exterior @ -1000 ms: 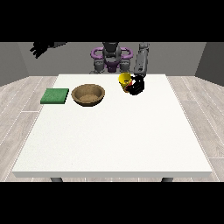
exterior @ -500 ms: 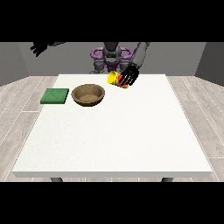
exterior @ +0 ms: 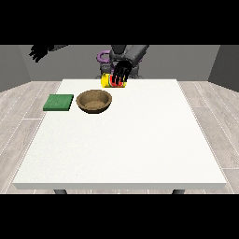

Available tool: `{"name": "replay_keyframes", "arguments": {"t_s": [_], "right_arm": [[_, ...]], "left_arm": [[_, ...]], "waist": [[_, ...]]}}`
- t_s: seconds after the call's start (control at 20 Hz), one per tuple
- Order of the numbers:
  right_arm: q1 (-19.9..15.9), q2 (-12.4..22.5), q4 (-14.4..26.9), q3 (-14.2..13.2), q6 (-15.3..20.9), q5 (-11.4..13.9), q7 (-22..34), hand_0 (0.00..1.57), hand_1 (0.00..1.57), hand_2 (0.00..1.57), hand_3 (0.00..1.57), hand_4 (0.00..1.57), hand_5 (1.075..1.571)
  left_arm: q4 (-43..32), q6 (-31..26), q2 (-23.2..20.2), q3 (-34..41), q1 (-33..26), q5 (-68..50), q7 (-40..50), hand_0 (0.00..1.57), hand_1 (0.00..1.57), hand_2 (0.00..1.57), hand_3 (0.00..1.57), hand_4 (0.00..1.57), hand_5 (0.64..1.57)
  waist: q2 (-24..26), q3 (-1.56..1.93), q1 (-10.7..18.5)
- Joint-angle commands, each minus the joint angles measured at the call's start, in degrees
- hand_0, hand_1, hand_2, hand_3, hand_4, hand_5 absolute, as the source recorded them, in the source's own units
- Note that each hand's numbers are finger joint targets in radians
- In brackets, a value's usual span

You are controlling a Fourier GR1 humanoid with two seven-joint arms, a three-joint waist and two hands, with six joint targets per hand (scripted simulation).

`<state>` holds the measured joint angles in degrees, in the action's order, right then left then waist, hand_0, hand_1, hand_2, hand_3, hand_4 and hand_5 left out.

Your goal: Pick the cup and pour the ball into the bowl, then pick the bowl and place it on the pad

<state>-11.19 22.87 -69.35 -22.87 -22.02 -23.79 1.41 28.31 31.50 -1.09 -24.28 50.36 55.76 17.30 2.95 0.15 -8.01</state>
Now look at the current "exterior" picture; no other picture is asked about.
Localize yellow cup with melon print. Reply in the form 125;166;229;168
100;73;127;90

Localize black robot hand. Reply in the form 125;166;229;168
28;45;56;63
111;60;133;88

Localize grey robot trunk purple rings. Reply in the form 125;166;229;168
95;45;145;80

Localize green square pad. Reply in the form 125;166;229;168
42;93;75;112

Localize brown wooden bowl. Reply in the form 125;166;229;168
76;89;113;115

